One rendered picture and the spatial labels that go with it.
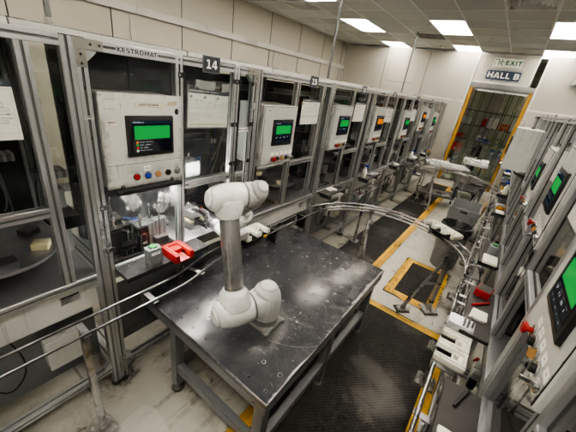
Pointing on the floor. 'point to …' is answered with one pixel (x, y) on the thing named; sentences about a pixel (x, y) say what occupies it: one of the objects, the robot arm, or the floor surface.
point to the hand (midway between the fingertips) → (195, 213)
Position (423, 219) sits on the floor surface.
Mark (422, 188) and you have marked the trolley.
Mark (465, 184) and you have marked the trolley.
